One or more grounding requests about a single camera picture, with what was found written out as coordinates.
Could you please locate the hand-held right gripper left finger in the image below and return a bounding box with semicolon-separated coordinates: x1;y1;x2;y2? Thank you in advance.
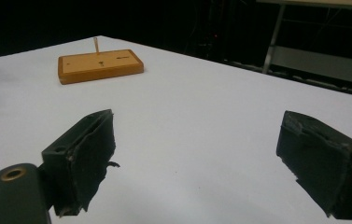
41;108;121;217

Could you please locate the metal floor rail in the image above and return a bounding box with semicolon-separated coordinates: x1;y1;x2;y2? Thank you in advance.
223;59;352;100

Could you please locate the white table mat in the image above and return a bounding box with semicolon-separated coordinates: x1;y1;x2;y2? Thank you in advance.
0;35;352;224

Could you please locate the orange rectangular box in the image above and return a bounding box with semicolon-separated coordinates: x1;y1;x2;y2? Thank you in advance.
57;36;145;86

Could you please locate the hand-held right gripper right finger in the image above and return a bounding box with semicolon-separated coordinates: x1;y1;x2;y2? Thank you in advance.
275;110;352;221

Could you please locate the white metal table frame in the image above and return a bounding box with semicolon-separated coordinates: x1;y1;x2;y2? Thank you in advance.
256;0;352;88

